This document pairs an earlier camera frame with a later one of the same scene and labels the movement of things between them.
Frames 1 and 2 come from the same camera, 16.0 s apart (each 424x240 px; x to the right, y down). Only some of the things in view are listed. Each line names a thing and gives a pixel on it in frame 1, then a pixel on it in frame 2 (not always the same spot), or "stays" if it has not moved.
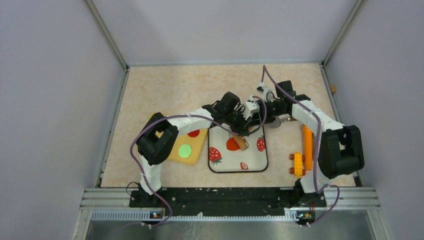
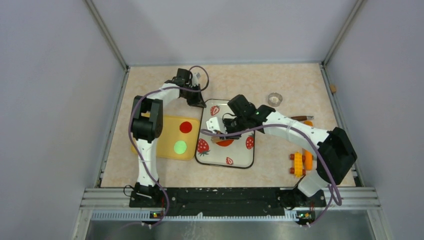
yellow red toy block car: [299, 159] stays
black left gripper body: [235, 119] -> [192, 98]
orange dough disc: [232, 145] -> [225, 143]
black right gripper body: [273, 109] -> [237, 123]
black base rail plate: [227, 202] stays
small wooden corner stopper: [333, 88] stays
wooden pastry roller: [241, 141] -> [215, 139]
